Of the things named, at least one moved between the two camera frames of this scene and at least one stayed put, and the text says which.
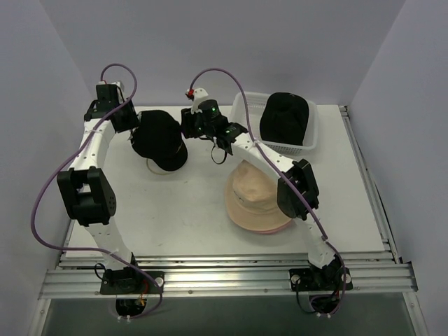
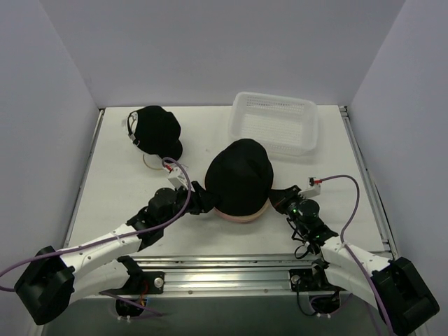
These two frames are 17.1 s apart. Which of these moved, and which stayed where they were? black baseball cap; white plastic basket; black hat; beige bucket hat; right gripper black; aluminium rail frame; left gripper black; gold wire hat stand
Moved: beige bucket hat; black hat; gold wire hat stand; black baseball cap; left gripper black; right gripper black
Stayed: white plastic basket; aluminium rail frame
